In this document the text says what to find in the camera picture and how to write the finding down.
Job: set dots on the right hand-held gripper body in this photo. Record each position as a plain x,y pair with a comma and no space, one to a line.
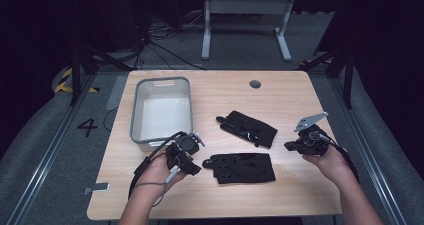
311,140

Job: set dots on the grey tape strip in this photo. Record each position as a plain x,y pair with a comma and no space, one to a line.
99,187

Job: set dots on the yellow black floor tape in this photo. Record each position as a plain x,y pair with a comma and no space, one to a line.
65,81

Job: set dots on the black metal stand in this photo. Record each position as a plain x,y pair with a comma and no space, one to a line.
78,71
345,68

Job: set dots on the black glove with shiny marks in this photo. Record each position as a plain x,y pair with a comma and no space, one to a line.
248,128

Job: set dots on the white metal desk frame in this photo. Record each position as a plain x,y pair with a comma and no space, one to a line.
246,5

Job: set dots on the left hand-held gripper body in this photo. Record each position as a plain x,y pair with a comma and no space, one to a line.
187,144

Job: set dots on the person's left hand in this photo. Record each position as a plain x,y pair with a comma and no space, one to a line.
156,173

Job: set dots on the person's right hand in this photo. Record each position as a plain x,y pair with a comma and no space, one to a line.
328,165

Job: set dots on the metal floor rail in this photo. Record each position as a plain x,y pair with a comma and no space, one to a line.
43,161
366,158

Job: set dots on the white plastic bin grey rim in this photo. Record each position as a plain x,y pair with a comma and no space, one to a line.
163,115

